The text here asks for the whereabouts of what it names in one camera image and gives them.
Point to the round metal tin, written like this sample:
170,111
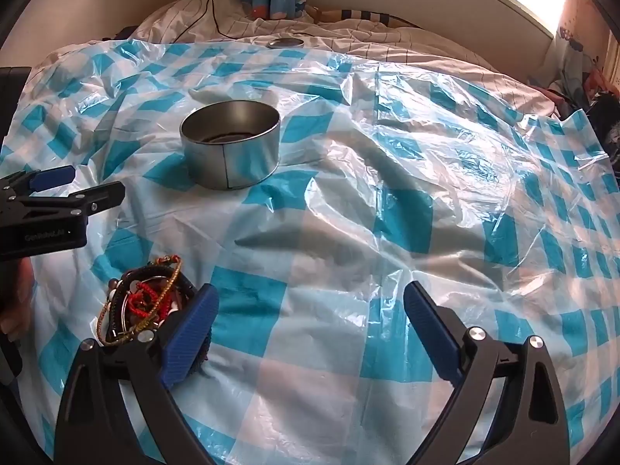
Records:
227,167

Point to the blue checkered plastic sheet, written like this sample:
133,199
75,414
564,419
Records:
348,252

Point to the dark cloth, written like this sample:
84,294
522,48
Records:
118,34

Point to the person's left hand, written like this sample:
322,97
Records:
17,300

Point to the pile of colourful clothes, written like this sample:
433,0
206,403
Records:
581,72

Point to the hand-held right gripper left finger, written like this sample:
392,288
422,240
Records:
193,330

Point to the dark striped pillow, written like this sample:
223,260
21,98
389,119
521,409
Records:
368,15

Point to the white striped quilt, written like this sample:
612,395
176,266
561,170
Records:
387,41

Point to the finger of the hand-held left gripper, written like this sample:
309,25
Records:
48,178
94,197

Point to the round metal tin lid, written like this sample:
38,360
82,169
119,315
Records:
286,42

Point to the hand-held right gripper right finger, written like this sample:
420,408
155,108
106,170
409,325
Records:
431,330

